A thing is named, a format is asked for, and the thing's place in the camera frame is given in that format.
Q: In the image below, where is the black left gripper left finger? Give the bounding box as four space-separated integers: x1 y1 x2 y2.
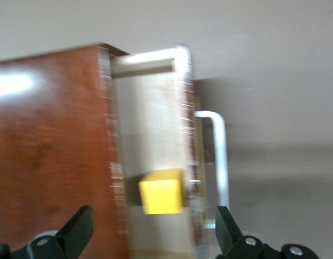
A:
0 205 94 259

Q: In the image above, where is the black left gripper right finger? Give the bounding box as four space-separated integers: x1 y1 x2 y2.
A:
215 205 321 259

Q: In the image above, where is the yellow cube block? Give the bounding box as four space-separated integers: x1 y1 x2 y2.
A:
138 168 186 215

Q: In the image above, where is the silver metal drawer handle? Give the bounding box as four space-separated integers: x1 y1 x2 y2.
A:
194 110 230 230

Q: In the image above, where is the light wood drawer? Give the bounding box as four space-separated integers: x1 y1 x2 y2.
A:
108 44 209 259

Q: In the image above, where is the dark brown wooden cabinet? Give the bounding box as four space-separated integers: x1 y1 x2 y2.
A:
0 42 131 259

